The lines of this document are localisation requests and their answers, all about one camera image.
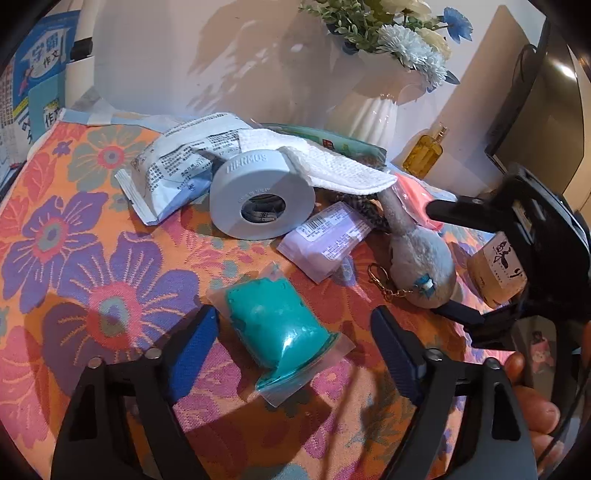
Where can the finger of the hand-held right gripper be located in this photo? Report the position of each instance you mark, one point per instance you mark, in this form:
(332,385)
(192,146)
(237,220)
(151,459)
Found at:
(461,316)
(457,210)

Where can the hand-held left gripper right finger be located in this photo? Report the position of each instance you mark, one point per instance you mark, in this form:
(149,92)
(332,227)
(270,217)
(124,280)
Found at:
(397,350)

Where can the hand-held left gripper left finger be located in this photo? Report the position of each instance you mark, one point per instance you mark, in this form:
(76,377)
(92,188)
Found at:
(191,350)

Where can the brown paper cup container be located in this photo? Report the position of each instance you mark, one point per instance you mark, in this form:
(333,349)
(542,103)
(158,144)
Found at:
(496,272)

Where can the teal item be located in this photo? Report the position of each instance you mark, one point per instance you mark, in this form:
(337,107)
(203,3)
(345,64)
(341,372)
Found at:
(272,323)

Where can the person's right hand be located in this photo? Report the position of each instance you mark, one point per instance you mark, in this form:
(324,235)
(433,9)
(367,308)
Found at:
(538,410)

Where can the pink plastic packet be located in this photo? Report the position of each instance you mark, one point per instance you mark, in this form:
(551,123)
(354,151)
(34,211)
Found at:
(418,198)

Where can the yellow perfume bottle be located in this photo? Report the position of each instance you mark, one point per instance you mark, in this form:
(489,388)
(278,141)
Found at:
(422,157)

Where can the patterned fabric scrunchie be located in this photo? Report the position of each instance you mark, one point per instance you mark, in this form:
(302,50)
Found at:
(364,210)

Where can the white ribbed vase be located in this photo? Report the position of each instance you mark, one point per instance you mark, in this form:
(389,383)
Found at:
(374,115)

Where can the white textured cloth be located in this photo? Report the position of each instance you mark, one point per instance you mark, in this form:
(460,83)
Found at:
(337,166)

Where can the green flat packet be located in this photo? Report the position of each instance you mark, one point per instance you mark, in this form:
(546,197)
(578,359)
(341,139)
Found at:
(341,145)

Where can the lilac wrapped packet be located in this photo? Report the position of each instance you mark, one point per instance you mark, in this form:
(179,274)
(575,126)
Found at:
(323,240)

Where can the floral orange tablecloth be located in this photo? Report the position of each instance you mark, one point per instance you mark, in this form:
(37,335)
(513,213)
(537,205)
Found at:
(92,258)

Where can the black flat screen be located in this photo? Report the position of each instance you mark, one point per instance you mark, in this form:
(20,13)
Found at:
(545,106)

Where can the white printed plastic packet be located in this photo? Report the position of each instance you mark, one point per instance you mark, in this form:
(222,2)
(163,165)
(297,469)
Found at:
(171,170)

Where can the artificial flower bouquet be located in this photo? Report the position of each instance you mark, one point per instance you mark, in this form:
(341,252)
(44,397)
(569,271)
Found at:
(397,32)

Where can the light blue cloth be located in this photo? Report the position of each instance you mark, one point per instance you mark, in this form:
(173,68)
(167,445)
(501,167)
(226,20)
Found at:
(106,113)

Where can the light blue book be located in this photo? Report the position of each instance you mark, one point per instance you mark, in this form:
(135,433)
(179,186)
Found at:
(46,115)

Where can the white pole with black clip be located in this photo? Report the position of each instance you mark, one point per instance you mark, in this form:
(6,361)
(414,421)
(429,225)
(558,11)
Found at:
(79,78)

